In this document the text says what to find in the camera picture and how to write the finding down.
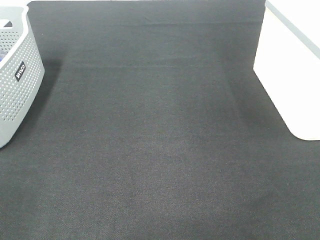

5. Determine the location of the grey perforated laundry basket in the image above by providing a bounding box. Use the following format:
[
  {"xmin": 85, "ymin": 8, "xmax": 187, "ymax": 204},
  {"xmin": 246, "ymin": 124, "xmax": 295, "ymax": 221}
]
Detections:
[{"xmin": 0, "ymin": 4, "xmax": 45, "ymax": 147}]

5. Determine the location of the blue towel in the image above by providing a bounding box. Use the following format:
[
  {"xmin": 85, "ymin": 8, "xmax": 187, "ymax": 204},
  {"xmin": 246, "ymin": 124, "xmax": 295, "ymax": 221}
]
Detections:
[{"xmin": 0, "ymin": 49, "xmax": 7, "ymax": 61}]

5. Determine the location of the black fabric table mat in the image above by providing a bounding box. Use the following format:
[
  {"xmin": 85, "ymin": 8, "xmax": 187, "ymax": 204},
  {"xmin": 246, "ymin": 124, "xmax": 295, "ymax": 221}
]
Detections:
[{"xmin": 0, "ymin": 0, "xmax": 320, "ymax": 240}]

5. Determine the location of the white plastic bin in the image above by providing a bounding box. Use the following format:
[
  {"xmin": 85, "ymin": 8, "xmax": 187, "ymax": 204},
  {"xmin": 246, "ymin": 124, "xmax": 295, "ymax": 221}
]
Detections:
[{"xmin": 253, "ymin": 0, "xmax": 320, "ymax": 141}]

